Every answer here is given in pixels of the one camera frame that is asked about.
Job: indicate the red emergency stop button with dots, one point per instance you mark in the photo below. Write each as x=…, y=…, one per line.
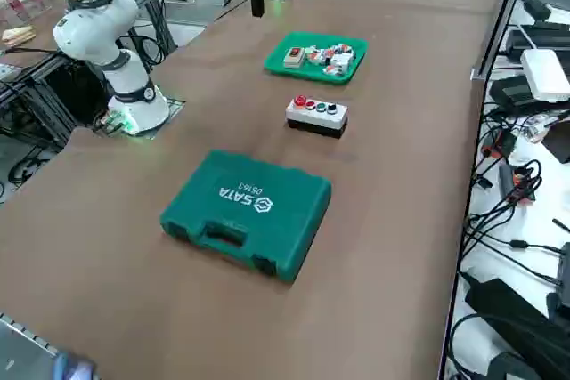
x=300, y=100

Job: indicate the white button box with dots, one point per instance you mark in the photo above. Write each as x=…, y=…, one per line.
x=317, y=119

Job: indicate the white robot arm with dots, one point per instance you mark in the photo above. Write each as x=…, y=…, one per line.
x=89, y=37

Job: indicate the red push button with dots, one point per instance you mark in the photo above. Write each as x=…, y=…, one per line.
x=310, y=106

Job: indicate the green push button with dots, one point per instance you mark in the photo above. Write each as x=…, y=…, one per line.
x=320, y=107

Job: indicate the black box device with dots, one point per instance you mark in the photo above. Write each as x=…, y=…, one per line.
x=512, y=91

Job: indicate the white orange contact block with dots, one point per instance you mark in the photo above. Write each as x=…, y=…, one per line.
x=331, y=70
x=328, y=54
x=311, y=55
x=342, y=62

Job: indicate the green plastic tray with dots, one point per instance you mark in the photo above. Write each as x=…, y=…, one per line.
x=289, y=72

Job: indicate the metal mounting plate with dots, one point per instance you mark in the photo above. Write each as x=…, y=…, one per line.
x=174, y=106

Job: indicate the green plastic tool case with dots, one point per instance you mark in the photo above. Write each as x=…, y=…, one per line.
x=249, y=220

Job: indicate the wooden block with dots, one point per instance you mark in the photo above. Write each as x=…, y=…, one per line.
x=18, y=36

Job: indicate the black power brick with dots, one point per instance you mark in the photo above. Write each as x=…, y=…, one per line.
x=536, y=9

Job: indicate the white flat device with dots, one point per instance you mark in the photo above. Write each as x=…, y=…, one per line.
x=545, y=75

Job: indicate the black bag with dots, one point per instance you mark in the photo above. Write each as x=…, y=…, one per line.
x=512, y=322

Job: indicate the grey metal plate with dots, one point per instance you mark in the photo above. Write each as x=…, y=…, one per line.
x=18, y=353

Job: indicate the beige switch box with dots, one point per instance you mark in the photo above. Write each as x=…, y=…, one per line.
x=293, y=58

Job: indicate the black selector switch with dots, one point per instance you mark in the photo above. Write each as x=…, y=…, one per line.
x=331, y=108

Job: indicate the aluminium frame post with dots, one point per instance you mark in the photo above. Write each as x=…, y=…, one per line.
x=503, y=15

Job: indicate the black aluminium frame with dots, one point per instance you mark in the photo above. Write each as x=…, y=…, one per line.
x=35, y=86

